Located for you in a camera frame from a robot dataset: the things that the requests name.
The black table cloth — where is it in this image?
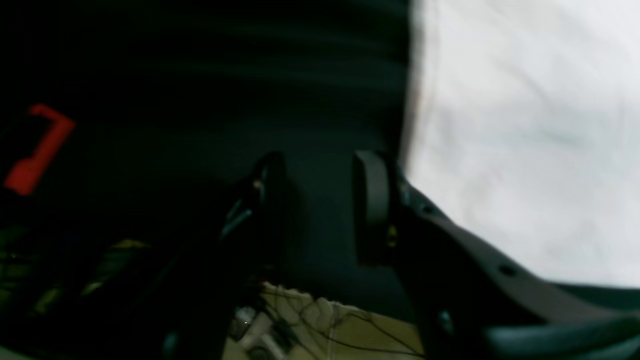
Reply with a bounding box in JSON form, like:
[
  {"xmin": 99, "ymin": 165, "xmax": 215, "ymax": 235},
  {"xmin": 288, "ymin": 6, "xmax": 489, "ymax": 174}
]
[{"xmin": 1, "ymin": 0, "xmax": 413, "ymax": 321}]

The pink T-shirt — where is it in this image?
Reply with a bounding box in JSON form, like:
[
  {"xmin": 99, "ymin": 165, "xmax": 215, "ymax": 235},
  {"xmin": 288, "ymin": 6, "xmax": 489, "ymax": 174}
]
[{"xmin": 401, "ymin": 0, "xmax": 640, "ymax": 289}]

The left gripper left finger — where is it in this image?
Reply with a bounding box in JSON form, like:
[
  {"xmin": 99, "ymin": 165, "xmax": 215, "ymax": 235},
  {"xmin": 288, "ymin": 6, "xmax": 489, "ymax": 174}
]
[{"xmin": 165, "ymin": 152, "xmax": 287, "ymax": 360}]

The red black clamp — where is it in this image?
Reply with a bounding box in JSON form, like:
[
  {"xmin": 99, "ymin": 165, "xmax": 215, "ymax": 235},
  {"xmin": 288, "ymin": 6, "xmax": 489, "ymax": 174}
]
[{"xmin": 0, "ymin": 103, "xmax": 76, "ymax": 196}]

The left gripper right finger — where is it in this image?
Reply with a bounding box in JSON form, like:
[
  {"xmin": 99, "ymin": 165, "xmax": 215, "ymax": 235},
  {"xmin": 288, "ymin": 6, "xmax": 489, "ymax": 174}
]
[{"xmin": 352, "ymin": 150, "xmax": 640, "ymax": 360}]

